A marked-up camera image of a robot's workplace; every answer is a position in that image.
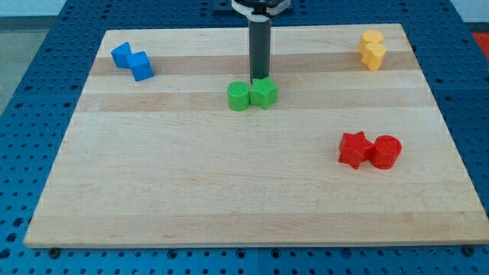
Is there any red cylinder block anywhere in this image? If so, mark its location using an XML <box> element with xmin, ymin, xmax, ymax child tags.
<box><xmin>369</xmin><ymin>135</ymin><xmax>403</xmax><ymax>170</ymax></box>

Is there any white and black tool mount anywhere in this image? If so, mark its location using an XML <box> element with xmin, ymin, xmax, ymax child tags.
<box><xmin>232</xmin><ymin>0</ymin><xmax>293</xmax><ymax>18</ymax></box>

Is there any yellow heart block rear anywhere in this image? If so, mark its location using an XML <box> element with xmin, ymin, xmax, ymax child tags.
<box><xmin>358</xmin><ymin>29</ymin><xmax>384</xmax><ymax>56</ymax></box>

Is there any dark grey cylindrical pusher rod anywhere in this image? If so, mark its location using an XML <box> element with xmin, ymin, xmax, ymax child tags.
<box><xmin>248</xmin><ymin>19</ymin><xmax>271</xmax><ymax>83</ymax></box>

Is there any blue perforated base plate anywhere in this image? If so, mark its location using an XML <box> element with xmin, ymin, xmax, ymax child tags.
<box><xmin>1</xmin><ymin>0</ymin><xmax>488</xmax><ymax>274</ymax></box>

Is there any light wooden board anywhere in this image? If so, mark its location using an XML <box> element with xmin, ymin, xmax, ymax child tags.
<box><xmin>24</xmin><ymin>24</ymin><xmax>488</xmax><ymax>248</ymax></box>

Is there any yellow heart block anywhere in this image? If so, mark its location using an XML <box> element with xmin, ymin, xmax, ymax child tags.
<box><xmin>361</xmin><ymin>43</ymin><xmax>387</xmax><ymax>71</ymax></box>
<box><xmin>358</xmin><ymin>29</ymin><xmax>384</xmax><ymax>56</ymax></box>

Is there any blue cube block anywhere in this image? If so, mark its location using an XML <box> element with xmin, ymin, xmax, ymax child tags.
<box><xmin>111</xmin><ymin>42</ymin><xmax>131</xmax><ymax>69</ymax></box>
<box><xmin>128</xmin><ymin>51</ymin><xmax>154</xmax><ymax>82</ymax></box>

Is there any yellow heart block front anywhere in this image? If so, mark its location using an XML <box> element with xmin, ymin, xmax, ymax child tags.
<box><xmin>361</xmin><ymin>43</ymin><xmax>387</xmax><ymax>71</ymax></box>

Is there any blue cube block front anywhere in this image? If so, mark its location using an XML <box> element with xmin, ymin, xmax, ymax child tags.
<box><xmin>128</xmin><ymin>51</ymin><xmax>154</xmax><ymax>82</ymax></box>

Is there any green star block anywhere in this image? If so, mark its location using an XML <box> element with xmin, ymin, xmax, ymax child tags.
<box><xmin>250</xmin><ymin>77</ymin><xmax>278</xmax><ymax>109</ymax></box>

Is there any blue cube block rear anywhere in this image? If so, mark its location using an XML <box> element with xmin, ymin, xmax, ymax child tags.
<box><xmin>111</xmin><ymin>42</ymin><xmax>131</xmax><ymax>69</ymax></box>

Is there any green cylinder block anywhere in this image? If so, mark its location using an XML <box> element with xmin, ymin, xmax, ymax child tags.
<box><xmin>227</xmin><ymin>81</ymin><xmax>250</xmax><ymax>112</ymax></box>

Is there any red star block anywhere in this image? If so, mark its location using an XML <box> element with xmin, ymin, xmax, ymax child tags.
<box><xmin>338</xmin><ymin>131</ymin><xmax>374</xmax><ymax>170</ymax></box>

